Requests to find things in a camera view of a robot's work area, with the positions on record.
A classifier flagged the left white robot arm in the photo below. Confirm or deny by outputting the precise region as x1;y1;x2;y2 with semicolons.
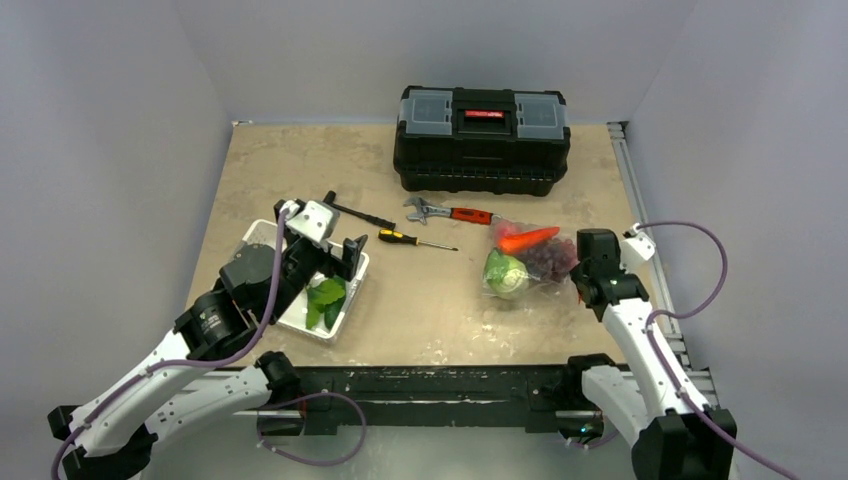
48;230;368;479

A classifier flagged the yellow black screwdriver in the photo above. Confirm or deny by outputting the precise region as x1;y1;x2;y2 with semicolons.
378;229;459;252

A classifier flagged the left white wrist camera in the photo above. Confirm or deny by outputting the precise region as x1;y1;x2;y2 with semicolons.
274;199;340;250

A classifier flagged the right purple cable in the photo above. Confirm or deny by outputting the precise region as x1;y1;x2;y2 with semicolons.
633;221;783;480

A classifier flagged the green leafy vegetable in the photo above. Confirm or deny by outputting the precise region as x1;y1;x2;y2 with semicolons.
305;277;340;330

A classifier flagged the clear zip top bag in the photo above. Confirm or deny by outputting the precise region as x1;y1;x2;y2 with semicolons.
481;216;578;305

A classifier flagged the black plastic toolbox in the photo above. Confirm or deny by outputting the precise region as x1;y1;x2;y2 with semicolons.
393;85;571;197

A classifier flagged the white plastic basket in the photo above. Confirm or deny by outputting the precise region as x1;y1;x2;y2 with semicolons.
232;219;370;344

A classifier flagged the orange carrot green top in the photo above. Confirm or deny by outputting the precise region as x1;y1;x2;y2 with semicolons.
495;227;560;255

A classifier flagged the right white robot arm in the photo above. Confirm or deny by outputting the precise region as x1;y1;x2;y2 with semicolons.
561;225;737;479

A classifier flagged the black hammer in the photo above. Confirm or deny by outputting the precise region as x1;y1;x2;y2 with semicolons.
323;190;396;230

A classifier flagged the aluminium frame rail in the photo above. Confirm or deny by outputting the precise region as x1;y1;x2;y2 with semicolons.
136;369;722;419

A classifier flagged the adjustable wrench red handle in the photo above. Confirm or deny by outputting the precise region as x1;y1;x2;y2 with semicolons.
403;196;499;225

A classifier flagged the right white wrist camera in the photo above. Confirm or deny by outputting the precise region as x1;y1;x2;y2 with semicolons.
620;223;656;273

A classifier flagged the light red grape bunch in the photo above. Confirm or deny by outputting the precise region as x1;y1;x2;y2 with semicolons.
524;239;578;283

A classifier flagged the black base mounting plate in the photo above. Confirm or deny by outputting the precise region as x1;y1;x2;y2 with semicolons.
256;365;612;441

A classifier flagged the green cucumber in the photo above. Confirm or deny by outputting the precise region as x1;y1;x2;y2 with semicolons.
323;276;347;331

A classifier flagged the green cabbage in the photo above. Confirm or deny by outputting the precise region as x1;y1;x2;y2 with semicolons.
483;249;530;300

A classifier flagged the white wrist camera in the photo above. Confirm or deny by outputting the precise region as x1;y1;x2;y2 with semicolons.
274;199;340;250
620;223;656;273

